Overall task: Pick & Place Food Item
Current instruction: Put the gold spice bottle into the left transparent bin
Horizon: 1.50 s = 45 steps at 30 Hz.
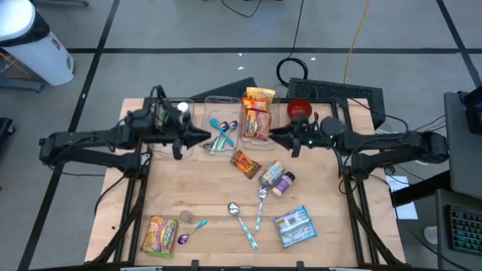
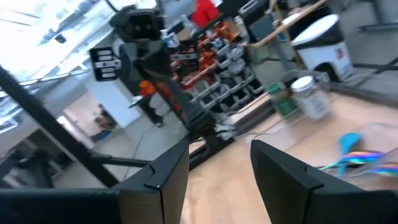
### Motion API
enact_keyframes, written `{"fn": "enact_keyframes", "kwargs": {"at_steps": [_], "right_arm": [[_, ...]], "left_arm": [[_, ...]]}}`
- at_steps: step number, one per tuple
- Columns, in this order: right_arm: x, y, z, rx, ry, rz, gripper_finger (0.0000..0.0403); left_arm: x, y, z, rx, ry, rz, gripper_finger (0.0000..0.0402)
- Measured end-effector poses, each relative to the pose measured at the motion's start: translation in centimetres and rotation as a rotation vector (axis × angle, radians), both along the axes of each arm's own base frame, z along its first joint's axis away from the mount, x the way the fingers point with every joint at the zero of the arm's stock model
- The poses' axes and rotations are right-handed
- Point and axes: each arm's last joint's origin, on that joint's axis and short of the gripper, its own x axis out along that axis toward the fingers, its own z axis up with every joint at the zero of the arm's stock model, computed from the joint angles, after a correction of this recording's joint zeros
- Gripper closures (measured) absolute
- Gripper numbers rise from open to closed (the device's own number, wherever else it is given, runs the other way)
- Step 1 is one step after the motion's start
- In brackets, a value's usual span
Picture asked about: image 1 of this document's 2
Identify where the purple label spice jar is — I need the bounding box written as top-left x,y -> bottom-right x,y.
270,171 -> 297,199

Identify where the white paper sheet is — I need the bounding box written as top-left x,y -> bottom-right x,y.
384,175 -> 419,221

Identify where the grey keyboard table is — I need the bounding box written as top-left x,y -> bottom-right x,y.
435,187 -> 482,271

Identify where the red bowl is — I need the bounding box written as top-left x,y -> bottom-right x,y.
287,99 -> 313,123

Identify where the black support beam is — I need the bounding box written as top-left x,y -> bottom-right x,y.
389,171 -> 452,209

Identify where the silver spoon striped handle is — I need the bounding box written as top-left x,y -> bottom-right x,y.
254,185 -> 269,233
227,202 -> 260,251

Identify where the yellow green ramen packet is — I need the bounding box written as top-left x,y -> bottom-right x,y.
140,215 -> 178,259

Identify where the clear plastic bin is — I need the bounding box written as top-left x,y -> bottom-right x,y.
197,96 -> 243,157
239,91 -> 282,151
149,96 -> 195,157

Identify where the yellow Maruchan ramen packet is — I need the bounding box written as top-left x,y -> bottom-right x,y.
246,87 -> 276,102

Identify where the white trash bin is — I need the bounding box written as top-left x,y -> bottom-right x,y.
0,0 -> 75,87

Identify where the black cable loop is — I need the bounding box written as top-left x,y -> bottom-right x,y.
221,0 -> 258,18

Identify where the white computer mouse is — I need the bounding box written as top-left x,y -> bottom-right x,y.
423,225 -> 438,245

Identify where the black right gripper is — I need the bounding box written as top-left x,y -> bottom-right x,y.
269,115 -> 349,159

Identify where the purple spoon teal handle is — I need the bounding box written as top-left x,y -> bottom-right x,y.
176,219 -> 209,245
209,120 -> 229,154

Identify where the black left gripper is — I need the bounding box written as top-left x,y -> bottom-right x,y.
156,104 -> 212,161

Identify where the orange ramen packet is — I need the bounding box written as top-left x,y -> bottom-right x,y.
242,96 -> 270,113

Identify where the black coiled cable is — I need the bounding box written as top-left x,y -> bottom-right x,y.
276,0 -> 309,88

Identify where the grey desk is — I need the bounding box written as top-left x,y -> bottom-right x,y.
443,91 -> 482,200

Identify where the backlit keyboard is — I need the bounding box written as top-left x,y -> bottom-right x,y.
446,205 -> 482,257

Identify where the black device on desk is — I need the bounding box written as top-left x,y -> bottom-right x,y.
458,85 -> 482,136

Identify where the red ramen packet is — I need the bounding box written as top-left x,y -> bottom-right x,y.
243,108 -> 273,142

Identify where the blue ramen packet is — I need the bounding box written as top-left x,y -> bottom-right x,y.
273,206 -> 318,249

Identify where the yellow cable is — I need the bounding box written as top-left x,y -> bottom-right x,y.
343,0 -> 371,84

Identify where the blue plastic spoon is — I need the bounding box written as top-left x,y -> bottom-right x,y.
209,117 -> 236,148

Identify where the orange snack packet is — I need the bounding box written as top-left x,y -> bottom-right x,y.
229,149 -> 262,180

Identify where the black wedge panel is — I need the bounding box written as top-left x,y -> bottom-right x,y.
194,77 -> 260,101

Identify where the black perforated panel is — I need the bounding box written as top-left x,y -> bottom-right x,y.
286,78 -> 386,129

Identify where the gold lid spice jar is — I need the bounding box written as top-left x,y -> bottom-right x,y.
258,160 -> 285,188

